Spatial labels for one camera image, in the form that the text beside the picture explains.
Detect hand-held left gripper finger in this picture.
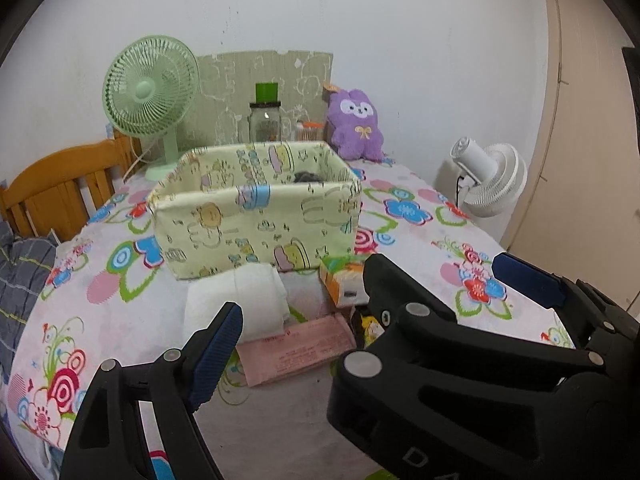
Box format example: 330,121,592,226
59,301,244,480

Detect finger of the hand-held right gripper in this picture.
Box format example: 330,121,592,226
492,254,640,376
327,254,607,427

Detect wooden bed headboard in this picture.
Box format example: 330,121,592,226
0,135,146,241

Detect white cloth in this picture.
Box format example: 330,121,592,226
184,263,292,342

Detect green desk fan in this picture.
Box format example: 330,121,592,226
102,35,201,182

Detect green printed board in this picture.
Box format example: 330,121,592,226
192,50,333,148

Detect white floor fan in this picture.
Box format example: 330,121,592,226
449,136,528,218

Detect grey plaid blanket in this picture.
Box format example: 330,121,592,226
0,220,58,356

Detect purple plush bunny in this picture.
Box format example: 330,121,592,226
322,82,387,163

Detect beige door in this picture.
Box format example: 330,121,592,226
502,0,640,311

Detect pink packet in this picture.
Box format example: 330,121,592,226
235,312,358,388

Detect yellow printed fabric box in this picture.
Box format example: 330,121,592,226
147,141,362,281

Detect orange green tissue packet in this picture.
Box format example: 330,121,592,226
320,255,372,308

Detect yellow cartoon box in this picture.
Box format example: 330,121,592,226
350,305,386,351

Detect glass mug jar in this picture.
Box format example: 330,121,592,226
248,101,291,144

